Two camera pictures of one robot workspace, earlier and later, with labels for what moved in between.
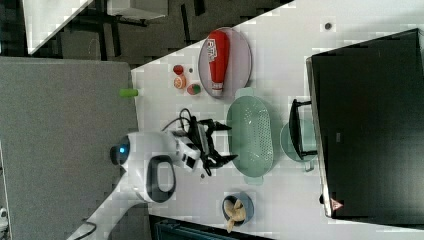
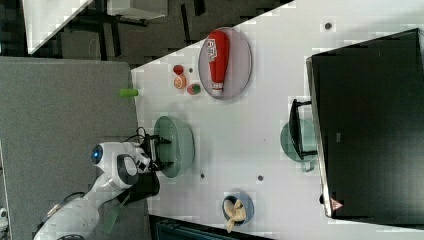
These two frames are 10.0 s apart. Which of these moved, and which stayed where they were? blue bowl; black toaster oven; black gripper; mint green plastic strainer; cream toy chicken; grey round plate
Moved: black gripper; mint green plastic strainer
Stayed: grey round plate; black toaster oven; blue bowl; cream toy chicken
